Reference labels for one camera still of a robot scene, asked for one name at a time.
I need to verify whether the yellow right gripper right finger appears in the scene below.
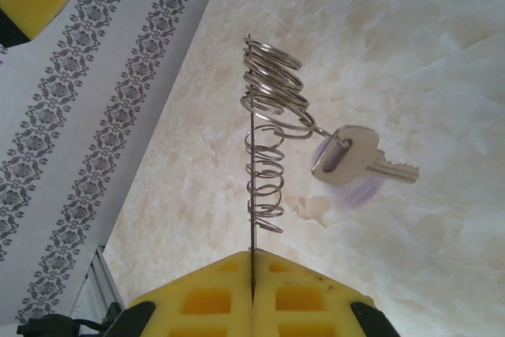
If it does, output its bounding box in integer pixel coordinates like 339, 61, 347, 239
252, 250, 400, 337

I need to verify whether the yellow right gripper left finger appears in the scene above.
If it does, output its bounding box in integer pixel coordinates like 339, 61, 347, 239
125, 250, 254, 337

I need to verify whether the silver key with purple tag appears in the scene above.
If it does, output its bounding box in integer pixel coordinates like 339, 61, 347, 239
311, 124, 420, 212

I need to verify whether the aluminium side rail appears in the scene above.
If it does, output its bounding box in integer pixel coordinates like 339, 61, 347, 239
73, 245, 131, 314

